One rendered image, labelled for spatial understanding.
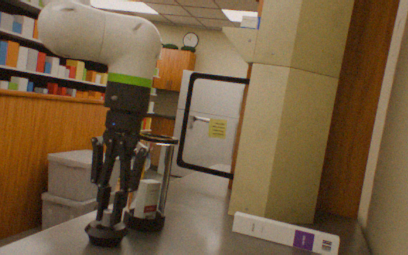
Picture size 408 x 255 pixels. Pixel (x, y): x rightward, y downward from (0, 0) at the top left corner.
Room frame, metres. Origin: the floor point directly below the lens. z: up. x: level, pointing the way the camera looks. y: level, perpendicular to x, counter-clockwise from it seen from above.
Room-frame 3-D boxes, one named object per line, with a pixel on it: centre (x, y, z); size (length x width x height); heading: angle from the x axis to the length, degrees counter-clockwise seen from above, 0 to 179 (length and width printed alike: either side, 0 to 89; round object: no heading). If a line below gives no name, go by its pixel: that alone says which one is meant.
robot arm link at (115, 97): (0.82, 0.16, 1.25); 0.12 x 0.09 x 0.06; 161
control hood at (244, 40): (1.34, -0.11, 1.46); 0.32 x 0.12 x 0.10; 163
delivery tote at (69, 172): (3.40, 0.94, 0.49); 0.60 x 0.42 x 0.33; 163
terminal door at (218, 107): (1.54, -0.06, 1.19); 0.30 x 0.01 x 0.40; 66
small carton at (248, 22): (1.30, -0.10, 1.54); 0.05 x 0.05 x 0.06; 80
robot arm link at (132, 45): (0.81, 0.17, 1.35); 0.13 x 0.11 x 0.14; 113
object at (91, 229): (0.81, 0.16, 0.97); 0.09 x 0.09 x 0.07
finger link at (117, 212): (0.81, 0.15, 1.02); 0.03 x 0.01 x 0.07; 161
